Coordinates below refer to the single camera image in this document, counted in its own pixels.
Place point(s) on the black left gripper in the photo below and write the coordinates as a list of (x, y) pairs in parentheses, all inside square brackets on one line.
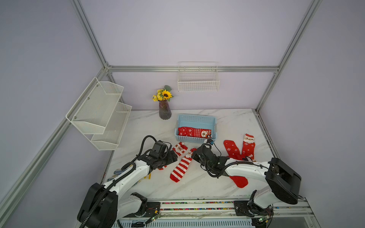
[(171, 157)]

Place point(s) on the red sock lower right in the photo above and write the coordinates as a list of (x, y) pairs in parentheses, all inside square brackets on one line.
[(241, 182)]

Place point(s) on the white mesh upper shelf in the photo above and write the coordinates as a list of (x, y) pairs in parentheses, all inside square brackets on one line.
[(94, 108)]

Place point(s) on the dark glass vase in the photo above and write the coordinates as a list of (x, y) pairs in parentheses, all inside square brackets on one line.
[(164, 110)]

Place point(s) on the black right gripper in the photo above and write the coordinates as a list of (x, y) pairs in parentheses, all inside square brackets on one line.
[(195, 156)]

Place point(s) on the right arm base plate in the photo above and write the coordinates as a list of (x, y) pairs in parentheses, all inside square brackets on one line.
[(249, 209)]

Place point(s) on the white mesh shelf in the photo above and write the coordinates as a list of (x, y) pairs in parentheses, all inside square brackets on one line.
[(112, 135), (94, 108)]

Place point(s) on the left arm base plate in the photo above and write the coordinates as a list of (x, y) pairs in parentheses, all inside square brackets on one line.
[(145, 209)]

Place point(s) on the aluminium front rail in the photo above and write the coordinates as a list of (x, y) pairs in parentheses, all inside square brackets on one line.
[(219, 213)]

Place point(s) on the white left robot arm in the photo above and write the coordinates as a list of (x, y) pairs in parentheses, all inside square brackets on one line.
[(103, 204)]

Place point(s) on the red white striped santa sock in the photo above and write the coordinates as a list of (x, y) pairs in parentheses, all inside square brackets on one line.
[(178, 149)]

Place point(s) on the red snowflake bear sock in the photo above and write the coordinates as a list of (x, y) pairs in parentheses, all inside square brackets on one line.
[(195, 132)]

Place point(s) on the red santa face sock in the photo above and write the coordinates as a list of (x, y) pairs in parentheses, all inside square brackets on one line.
[(248, 147)]

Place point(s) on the yellow sunflower bouquet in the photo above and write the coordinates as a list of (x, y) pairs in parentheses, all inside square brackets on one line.
[(163, 94)]

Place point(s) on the light blue plastic basket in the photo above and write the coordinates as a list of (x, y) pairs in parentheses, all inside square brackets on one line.
[(196, 121)]

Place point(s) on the white wire wall basket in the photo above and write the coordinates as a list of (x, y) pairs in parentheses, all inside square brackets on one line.
[(198, 77)]

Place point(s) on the white mesh lower shelf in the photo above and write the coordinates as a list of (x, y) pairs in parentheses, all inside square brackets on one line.
[(112, 135)]

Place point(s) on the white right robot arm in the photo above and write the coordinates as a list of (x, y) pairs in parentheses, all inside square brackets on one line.
[(282, 182)]

